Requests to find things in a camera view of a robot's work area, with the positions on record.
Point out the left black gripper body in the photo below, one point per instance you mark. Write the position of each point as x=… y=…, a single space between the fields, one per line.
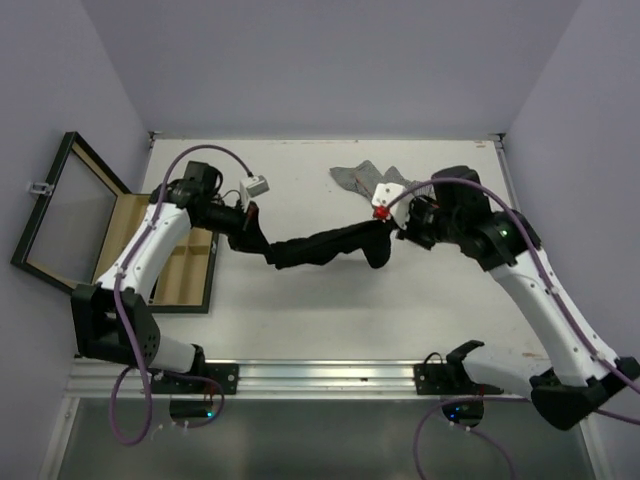
x=223 y=218

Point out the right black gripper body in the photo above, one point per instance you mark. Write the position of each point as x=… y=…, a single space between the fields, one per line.
x=425 y=221

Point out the black underwear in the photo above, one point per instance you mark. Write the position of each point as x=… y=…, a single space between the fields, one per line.
x=372 y=237

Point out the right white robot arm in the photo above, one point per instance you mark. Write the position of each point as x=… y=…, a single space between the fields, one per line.
x=580 y=372

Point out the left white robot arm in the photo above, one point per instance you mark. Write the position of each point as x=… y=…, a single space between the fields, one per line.
x=113 y=321

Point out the grey striped underwear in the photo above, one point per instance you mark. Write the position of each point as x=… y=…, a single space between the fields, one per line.
x=363 y=178

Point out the wooden compartment organizer box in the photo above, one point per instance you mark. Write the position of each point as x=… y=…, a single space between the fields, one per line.
x=184 y=286

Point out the glass box lid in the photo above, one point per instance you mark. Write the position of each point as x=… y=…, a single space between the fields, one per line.
x=64 y=234

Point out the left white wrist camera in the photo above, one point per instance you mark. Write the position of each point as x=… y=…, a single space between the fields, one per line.
x=252 y=187

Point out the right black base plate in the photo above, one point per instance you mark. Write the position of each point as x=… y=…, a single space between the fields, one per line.
x=435 y=375

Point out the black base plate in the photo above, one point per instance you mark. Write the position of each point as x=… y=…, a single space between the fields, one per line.
x=435 y=375
x=212 y=378

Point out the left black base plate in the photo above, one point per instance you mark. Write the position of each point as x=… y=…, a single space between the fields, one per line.
x=212 y=378

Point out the white wall latch clip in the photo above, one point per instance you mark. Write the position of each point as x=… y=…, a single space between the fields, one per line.
x=40 y=188

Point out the aluminium mounting rail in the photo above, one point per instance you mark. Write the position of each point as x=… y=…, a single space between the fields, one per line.
x=300 y=380

